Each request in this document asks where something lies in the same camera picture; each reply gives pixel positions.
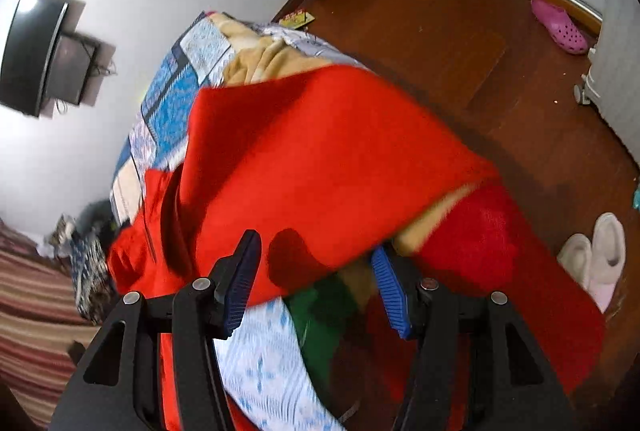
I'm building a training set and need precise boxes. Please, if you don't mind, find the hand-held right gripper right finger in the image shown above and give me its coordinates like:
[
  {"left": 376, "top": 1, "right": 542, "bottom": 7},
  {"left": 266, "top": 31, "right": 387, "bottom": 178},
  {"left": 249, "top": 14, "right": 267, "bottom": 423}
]
[{"left": 371, "top": 246, "right": 576, "bottom": 431}]

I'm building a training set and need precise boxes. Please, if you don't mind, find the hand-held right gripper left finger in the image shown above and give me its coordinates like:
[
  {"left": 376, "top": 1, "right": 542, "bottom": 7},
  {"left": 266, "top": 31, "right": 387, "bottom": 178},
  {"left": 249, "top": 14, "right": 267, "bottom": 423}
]
[{"left": 47, "top": 229, "right": 263, "bottom": 431}]

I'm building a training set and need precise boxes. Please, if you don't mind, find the red garment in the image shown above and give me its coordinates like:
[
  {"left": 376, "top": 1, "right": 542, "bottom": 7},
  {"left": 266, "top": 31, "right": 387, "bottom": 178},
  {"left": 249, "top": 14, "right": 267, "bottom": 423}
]
[{"left": 106, "top": 65, "right": 503, "bottom": 431}]

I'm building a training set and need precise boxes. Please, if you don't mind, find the dark patterned cloth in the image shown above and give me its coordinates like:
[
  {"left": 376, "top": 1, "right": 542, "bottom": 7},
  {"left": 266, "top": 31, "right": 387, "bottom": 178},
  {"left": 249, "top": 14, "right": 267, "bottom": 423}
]
[{"left": 70, "top": 231, "right": 119, "bottom": 324}]

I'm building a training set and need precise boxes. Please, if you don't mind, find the white slipper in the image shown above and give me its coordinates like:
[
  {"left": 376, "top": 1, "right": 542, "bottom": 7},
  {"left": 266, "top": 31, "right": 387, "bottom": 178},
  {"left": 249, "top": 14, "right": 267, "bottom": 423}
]
[
  {"left": 556, "top": 233, "right": 594, "bottom": 292},
  {"left": 587, "top": 212, "right": 627, "bottom": 312}
]

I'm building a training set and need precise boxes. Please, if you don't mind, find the blue patchwork bed sheet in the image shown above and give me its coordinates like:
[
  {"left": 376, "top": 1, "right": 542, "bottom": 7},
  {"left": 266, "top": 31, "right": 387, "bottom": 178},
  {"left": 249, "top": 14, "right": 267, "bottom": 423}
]
[{"left": 110, "top": 11, "right": 373, "bottom": 431}]

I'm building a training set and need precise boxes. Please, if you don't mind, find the striped curtain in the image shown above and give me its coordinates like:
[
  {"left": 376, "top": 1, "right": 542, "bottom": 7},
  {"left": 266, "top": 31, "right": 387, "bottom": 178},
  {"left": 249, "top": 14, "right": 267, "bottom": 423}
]
[{"left": 0, "top": 216, "right": 101, "bottom": 431}]

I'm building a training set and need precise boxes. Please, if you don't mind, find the yellow flat box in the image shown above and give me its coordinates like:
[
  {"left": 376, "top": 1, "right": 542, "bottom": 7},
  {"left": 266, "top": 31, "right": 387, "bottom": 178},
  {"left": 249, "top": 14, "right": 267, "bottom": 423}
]
[{"left": 279, "top": 9, "right": 317, "bottom": 29}]

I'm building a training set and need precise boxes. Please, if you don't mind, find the white heater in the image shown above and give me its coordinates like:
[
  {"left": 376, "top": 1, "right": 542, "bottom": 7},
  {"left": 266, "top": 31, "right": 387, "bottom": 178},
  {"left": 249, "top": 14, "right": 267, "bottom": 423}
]
[{"left": 574, "top": 43, "right": 640, "bottom": 152}]

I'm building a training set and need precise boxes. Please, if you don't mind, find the pink clog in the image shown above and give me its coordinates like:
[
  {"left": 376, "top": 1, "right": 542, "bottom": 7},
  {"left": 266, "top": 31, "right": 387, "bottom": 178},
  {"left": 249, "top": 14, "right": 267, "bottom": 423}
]
[{"left": 530, "top": 0, "right": 591, "bottom": 56}]

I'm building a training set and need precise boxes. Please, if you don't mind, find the black wall television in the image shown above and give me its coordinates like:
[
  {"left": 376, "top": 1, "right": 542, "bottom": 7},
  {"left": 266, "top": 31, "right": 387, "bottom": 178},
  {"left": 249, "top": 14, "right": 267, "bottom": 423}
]
[{"left": 0, "top": 0, "right": 117, "bottom": 119}]

